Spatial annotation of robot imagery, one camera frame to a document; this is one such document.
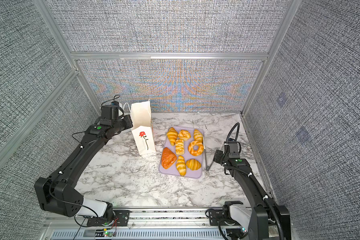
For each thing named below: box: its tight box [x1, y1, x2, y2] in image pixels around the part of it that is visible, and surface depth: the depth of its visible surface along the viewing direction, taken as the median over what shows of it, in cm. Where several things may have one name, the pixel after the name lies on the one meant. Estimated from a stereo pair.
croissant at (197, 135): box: [193, 129, 203, 142], surface depth 102 cm
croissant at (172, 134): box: [166, 127, 178, 146], surface depth 105 cm
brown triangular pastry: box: [161, 147, 177, 170], surface depth 93 cm
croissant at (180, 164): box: [176, 155, 187, 177], surface depth 90 cm
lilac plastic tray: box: [158, 126, 204, 179], surface depth 96 cm
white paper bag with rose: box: [130, 99, 156, 155], surface depth 90 cm
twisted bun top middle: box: [178, 129, 191, 140], surface depth 104 cm
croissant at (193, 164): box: [186, 158, 201, 171], surface depth 90 cm
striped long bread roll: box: [175, 139, 185, 155], surface depth 98 cm
